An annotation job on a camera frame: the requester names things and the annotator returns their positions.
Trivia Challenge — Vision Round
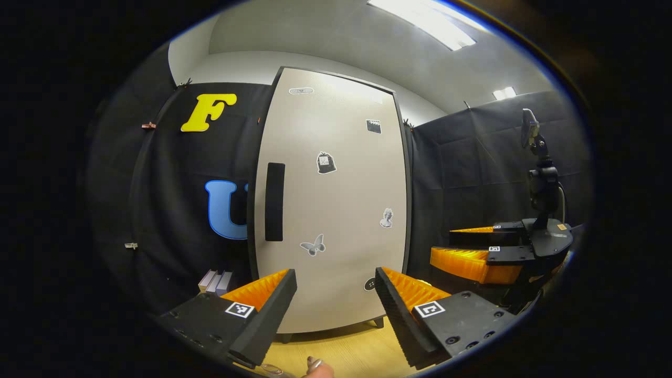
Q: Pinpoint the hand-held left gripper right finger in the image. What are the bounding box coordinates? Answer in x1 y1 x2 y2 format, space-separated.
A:
374 267 518 370

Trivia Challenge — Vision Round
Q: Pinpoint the black backdrop cloth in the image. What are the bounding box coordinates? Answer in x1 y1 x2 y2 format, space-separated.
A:
89 45 589 316

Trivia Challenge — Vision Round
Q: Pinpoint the black door handle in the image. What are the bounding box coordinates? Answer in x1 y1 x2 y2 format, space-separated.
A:
264 162 286 242

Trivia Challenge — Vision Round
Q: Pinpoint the beige cabinet door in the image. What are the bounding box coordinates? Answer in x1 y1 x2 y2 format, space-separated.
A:
255 68 409 334

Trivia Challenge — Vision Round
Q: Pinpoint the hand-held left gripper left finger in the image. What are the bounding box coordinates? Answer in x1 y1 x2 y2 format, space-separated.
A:
157 269 298 369

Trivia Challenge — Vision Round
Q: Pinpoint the grey cabinet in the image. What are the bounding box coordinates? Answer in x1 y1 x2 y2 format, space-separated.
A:
247 66 413 344

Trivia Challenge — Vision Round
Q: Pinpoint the long ceiling light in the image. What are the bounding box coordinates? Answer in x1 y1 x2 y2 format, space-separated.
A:
367 0 486 51

